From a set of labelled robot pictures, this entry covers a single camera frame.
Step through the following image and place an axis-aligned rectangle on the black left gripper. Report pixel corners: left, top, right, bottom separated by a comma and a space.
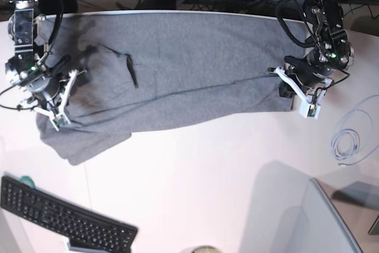
279, 50, 335, 99

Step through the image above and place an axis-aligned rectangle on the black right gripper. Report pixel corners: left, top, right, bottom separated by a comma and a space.
26, 56, 71, 110

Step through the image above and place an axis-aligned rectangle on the grey t-shirt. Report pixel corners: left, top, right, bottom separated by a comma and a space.
36, 12, 303, 165

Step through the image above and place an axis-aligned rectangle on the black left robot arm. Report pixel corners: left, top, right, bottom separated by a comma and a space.
275, 0, 354, 103

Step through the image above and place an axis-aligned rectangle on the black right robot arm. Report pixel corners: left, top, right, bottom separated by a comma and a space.
4, 0, 70, 112

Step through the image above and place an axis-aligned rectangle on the green tape roll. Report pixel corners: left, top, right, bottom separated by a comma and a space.
19, 176, 36, 189

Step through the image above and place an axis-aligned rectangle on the black computer keyboard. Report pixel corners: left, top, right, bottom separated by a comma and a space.
1, 176, 138, 252

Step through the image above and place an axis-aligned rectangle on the round metallic can top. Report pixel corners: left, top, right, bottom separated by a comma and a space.
190, 245, 221, 253

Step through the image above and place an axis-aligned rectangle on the coiled white cable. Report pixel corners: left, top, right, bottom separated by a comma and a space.
330, 95, 379, 167

